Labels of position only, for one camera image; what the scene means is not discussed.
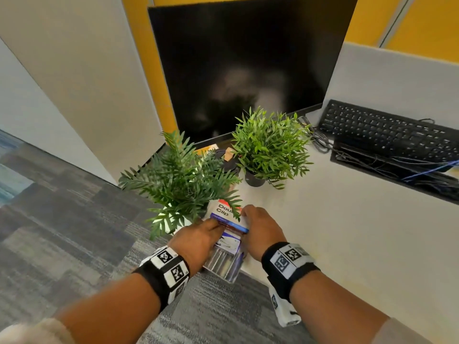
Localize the person's left hand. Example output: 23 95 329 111
167 218 227 278

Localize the clear pen case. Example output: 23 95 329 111
202 243 248 285

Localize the blue cable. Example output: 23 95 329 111
401 160 459 183

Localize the black desk cable tray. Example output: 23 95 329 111
329 134 459 206

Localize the red white clip box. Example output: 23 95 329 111
209 199 251 234

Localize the white table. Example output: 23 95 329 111
172 103 459 344

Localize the black keyboard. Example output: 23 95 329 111
317 99 459 165

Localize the black wrist band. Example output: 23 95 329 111
133 246 191 314
261 241 321 303

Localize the person's right forearm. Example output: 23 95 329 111
289 270 392 344

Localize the beige right sleeve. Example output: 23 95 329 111
371 318 431 344

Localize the bushy small-leaf potted plant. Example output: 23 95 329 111
231 106 315 190

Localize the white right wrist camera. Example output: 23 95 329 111
268 284 302 328

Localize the person's left forearm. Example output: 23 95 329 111
54 282 162 344

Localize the black right wrist band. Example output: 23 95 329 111
261 241 321 303

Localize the black left wrist band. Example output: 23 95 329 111
133 246 191 314

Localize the beige partition panel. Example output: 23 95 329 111
0 0 165 185

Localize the beige cardboard sheet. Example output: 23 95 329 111
195 143 220 156

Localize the beige sleeve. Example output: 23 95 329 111
371 318 431 344
0 318 76 344

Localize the coffee cup with black lid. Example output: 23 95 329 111
214 147 241 176

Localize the person's right hand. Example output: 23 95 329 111
239 205 287 263

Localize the black monitor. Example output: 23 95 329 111
147 0 359 147

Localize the blue white clip box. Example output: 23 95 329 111
214 228 243 256

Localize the grey desk partition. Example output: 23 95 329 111
315 42 459 131

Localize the beige left sleeve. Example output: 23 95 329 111
0 318 76 344

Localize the fern potted plant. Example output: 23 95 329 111
118 130 243 240

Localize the bundle of black cables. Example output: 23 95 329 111
297 116 334 154

